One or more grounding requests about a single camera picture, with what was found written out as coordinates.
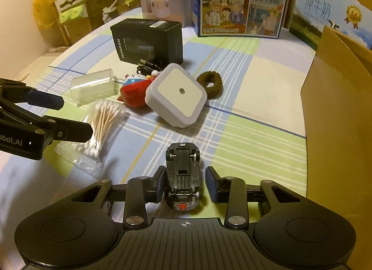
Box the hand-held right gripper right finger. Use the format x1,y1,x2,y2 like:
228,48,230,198
205,166,306,230

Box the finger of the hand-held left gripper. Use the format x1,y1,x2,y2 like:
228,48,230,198
0,100,94,143
0,78,65,110

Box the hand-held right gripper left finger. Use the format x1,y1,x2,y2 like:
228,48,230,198
62,166,167,230

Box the black toy car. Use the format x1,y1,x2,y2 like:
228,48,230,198
165,142,204,212

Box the bag of cotton swabs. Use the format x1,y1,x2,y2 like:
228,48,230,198
55,100,127,178

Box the clear plastic cup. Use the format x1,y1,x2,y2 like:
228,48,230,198
70,68,117,106

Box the red and blue cat toy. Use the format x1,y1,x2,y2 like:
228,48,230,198
118,70,160,108

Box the white square night light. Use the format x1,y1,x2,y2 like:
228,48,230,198
144,63,208,128

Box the brown cardboard box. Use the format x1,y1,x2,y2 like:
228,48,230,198
300,24,372,221

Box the checked tablecloth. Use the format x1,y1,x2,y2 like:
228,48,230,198
0,6,320,230

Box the yellow plastic bag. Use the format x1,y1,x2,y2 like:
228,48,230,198
32,0,69,31

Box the white green tissue carton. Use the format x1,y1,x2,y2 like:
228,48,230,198
54,0,89,25

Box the brown cardboard carton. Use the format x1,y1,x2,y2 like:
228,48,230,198
86,0,117,31

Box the brown hair scrunchie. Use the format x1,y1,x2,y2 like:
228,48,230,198
196,70,223,94

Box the white knotted bag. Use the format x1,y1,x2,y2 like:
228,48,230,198
102,0,140,22

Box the black product box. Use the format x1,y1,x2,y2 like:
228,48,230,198
110,18,183,66

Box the blue illustrated milk carton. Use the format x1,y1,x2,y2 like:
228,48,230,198
190,0,292,39

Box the light blue milk carton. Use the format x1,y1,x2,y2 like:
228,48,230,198
289,0,372,53

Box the black cable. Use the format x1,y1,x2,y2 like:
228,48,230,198
136,59,165,77

